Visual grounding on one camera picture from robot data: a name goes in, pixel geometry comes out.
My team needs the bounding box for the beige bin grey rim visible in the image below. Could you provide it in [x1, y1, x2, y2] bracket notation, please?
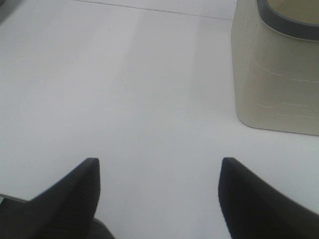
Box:
[231, 0, 319, 135]

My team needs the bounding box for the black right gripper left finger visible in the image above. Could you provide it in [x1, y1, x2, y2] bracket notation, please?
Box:
[0, 158, 114, 239]

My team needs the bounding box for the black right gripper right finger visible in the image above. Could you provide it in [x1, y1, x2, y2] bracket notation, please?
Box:
[218, 158, 319, 239]

